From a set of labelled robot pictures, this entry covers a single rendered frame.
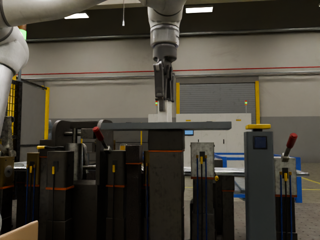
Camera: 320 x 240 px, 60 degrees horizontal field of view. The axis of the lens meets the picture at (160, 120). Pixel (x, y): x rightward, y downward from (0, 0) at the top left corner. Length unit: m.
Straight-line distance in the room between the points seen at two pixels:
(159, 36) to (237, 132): 8.42
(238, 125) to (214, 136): 0.86
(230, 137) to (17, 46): 8.41
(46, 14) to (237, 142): 8.54
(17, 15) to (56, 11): 0.11
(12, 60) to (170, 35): 0.53
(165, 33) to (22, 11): 0.42
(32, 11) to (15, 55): 0.20
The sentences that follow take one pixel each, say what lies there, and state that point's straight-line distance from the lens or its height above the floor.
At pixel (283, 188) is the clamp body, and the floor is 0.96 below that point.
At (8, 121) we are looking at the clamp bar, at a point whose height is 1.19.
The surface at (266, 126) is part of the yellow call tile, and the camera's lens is 0.81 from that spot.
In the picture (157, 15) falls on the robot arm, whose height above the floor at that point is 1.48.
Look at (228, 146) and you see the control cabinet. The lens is 9.14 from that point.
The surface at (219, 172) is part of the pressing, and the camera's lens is 1.07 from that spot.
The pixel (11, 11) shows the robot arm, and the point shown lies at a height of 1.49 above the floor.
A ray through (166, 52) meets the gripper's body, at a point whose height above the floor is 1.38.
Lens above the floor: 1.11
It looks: 4 degrees up
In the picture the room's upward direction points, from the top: straight up
